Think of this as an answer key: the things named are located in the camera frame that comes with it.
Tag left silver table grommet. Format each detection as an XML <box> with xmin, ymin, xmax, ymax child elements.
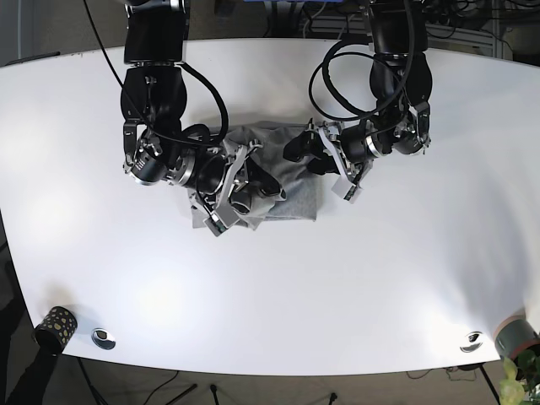
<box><xmin>91</xmin><ymin>328</ymin><xmax>116</xmax><ymax>350</ymax></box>

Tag grey T-shirt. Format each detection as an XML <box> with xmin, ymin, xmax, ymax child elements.
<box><xmin>177</xmin><ymin>121</ymin><xmax>317</xmax><ymax>235</ymax></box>

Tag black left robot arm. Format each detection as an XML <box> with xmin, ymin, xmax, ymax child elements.
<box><xmin>283</xmin><ymin>1</ymin><xmax>433</xmax><ymax>203</ymax></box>

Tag green potted plant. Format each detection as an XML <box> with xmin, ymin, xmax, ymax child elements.
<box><xmin>499</xmin><ymin>348</ymin><xmax>539</xmax><ymax>405</ymax></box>

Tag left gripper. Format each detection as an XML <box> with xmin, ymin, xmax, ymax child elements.
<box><xmin>283</xmin><ymin>120</ymin><xmax>375</xmax><ymax>203</ymax></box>

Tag right silver table grommet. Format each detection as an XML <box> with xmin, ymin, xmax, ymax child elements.
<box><xmin>459</xmin><ymin>331</ymin><xmax>485</xmax><ymax>354</ymax></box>

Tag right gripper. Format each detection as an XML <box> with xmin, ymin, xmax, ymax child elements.
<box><xmin>190</xmin><ymin>140</ymin><xmax>281</xmax><ymax>236</ymax></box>

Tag black dotted cup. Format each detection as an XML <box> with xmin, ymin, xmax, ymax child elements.
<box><xmin>33</xmin><ymin>306</ymin><xmax>78</xmax><ymax>356</ymax></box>

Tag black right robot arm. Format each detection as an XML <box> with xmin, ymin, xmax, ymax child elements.
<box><xmin>121</xmin><ymin>1</ymin><xmax>286</xmax><ymax>235</ymax></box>

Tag silver table grommet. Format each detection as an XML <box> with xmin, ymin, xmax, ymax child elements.
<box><xmin>459</xmin><ymin>331</ymin><xmax>485</xmax><ymax>354</ymax></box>
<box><xmin>91</xmin><ymin>328</ymin><xmax>116</xmax><ymax>350</ymax></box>

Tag grey plant pot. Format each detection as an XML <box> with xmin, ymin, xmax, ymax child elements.
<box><xmin>494</xmin><ymin>316</ymin><xmax>539</xmax><ymax>360</ymax></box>

